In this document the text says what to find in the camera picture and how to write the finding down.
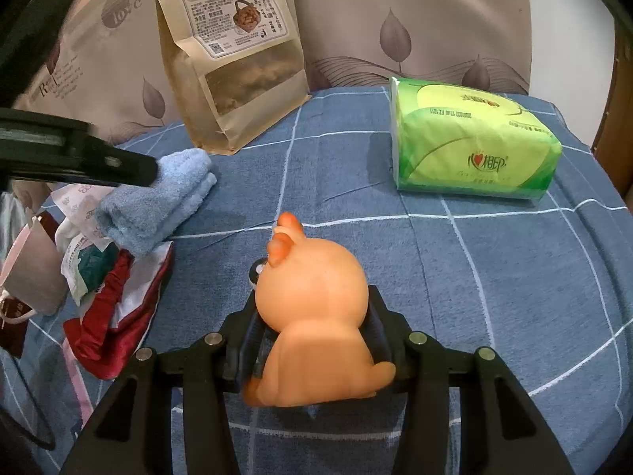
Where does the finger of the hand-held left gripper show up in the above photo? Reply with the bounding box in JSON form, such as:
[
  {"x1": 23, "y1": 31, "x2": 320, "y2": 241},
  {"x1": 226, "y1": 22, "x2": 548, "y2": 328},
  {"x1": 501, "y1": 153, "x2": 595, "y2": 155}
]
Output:
[
  {"x1": 0, "y1": 109, "x2": 160, "y2": 186},
  {"x1": 0, "y1": 0, "x2": 85, "y2": 105}
]

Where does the red and gold tin box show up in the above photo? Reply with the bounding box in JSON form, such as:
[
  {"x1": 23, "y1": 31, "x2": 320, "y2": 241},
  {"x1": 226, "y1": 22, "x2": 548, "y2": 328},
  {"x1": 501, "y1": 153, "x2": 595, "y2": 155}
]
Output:
[{"x1": 0, "y1": 210, "x2": 56, "y2": 359}]

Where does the black cable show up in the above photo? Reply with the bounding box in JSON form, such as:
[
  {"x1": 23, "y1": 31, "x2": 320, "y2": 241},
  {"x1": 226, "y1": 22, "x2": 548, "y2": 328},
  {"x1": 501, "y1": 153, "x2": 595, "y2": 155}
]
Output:
[{"x1": 0, "y1": 395, "x2": 56, "y2": 451}]

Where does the green tissue pack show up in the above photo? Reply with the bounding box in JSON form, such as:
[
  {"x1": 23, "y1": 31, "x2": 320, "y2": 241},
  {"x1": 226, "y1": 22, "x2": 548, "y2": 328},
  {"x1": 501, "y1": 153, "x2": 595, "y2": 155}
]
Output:
[{"x1": 388, "y1": 76, "x2": 563, "y2": 203}]

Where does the beige leaf print curtain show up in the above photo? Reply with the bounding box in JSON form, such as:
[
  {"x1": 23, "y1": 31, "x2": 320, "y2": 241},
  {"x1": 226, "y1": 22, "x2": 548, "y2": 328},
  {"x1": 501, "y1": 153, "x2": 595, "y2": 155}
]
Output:
[{"x1": 0, "y1": 0, "x2": 535, "y2": 159}]

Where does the blue checked tablecloth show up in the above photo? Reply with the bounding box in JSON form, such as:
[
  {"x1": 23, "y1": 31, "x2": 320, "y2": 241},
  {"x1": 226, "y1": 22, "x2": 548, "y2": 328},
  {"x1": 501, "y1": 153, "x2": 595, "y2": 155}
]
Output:
[{"x1": 0, "y1": 86, "x2": 633, "y2": 475}]

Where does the blue towel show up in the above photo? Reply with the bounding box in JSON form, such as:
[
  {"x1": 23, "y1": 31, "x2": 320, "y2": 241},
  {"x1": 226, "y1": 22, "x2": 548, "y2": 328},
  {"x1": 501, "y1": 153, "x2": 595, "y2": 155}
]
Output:
[{"x1": 94, "y1": 148, "x2": 218, "y2": 258}]

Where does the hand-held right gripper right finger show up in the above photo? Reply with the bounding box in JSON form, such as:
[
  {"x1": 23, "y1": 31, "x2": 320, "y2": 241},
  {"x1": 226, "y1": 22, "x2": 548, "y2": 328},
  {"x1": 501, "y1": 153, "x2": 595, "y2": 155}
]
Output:
[{"x1": 363, "y1": 284, "x2": 569, "y2": 475}]

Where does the orange rubber animal toy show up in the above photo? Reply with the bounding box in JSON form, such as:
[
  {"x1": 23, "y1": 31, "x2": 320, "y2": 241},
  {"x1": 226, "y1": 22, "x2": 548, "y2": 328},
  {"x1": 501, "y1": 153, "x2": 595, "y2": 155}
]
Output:
[{"x1": 242, "y1": 212, "x2": 396, "y2": 407}]

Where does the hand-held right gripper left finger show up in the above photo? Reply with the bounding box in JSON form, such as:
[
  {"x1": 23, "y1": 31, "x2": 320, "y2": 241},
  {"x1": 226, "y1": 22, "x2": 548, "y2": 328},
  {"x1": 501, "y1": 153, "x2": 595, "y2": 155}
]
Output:
[{"x1": 59, "y1": 302, "x2": 263, "y2": 475}]

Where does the small white printed packet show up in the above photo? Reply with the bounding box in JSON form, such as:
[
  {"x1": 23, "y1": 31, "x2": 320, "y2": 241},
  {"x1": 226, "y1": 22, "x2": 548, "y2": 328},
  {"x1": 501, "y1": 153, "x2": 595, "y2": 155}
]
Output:
[{"x1": 52, "y1": 183, "x2": 117, "y2": 253}]

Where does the red white plush hat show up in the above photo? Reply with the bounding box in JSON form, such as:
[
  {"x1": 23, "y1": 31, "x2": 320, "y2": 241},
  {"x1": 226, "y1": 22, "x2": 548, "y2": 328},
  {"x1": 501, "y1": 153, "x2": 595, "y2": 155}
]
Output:
[{"x1": 63, "y1": 242, "x2": 175, "y2": 381}]

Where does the brown paper snack bag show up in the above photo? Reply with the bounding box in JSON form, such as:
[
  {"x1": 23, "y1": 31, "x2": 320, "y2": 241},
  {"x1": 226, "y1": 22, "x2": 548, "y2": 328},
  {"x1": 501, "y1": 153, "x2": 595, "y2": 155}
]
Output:
[{"x1": 144, "y1": 0, "x2": 312, "y2": 155}]

